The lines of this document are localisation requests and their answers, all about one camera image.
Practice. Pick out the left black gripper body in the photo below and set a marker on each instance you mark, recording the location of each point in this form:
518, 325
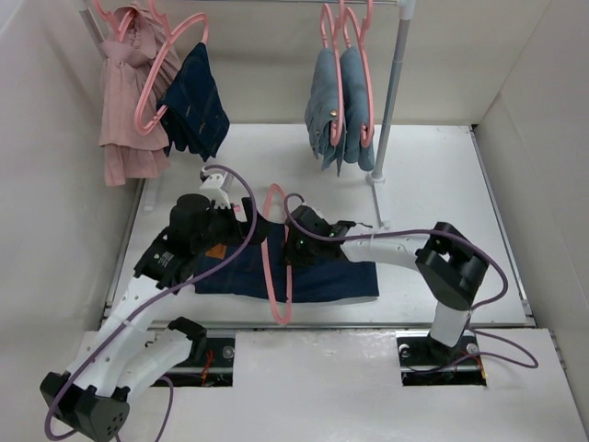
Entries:
224, 227

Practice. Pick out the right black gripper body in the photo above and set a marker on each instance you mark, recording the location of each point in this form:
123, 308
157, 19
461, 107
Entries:
302, 252

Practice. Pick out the dark blue denim trousers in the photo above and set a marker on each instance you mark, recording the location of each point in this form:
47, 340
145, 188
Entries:
323, 282

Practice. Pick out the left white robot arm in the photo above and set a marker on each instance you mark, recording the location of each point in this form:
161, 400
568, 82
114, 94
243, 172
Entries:
93, 396

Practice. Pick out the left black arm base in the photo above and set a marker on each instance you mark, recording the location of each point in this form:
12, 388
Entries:
209, 366

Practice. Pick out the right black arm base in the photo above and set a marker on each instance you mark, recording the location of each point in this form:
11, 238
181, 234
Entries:
426, 363

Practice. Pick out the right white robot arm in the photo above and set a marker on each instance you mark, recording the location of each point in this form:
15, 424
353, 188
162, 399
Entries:
450, 268

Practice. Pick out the pink hanger with skirt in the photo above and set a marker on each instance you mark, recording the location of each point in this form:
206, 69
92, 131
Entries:
125, 23

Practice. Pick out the pink hanger right jeans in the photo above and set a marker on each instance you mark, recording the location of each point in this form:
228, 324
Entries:
354, 33

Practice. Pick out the pink hanger jeans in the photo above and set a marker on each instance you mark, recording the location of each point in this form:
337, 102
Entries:
354, 33
330, 26

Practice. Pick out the pink hanger left jeans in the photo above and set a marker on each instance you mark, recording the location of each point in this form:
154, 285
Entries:
330, 26

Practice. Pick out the hanging dark denim shorts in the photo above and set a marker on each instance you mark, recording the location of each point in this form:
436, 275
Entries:
195, 119

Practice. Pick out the light blue jeans left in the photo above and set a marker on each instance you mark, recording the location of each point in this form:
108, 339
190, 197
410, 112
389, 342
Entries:
322, 109

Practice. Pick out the light blue jeans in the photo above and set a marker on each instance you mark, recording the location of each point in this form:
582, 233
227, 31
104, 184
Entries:
322, 109
356, 110

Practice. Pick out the light blue jeans right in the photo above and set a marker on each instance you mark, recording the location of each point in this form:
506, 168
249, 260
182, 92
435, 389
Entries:
356, 110

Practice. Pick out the pink pleated skirt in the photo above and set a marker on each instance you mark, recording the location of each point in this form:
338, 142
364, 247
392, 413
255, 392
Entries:
128, 154

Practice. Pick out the metal clothes rack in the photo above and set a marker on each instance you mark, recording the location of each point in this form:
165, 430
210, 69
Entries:
376, 178

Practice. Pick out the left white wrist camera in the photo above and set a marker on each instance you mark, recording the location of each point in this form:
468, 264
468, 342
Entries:
215, 187

